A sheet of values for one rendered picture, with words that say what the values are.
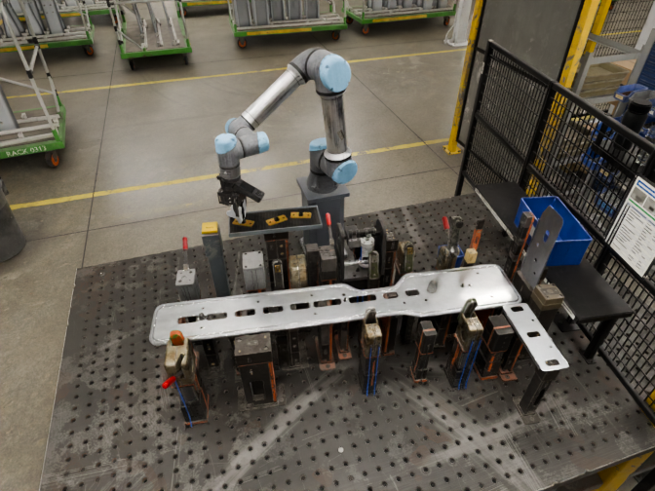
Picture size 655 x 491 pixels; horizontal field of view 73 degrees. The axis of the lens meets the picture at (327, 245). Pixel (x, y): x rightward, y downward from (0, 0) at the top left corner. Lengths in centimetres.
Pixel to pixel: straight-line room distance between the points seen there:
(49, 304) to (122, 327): 144
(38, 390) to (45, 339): 38
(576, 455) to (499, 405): 28
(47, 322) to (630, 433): 319
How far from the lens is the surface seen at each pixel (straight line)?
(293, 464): 169
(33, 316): 356
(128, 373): 203
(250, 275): 171
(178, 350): 155
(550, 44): 378
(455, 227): 182
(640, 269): 190
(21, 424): 302
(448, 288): 180
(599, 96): 407
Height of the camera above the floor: 224
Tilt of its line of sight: 40 degrees down
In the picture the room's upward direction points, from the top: straight up
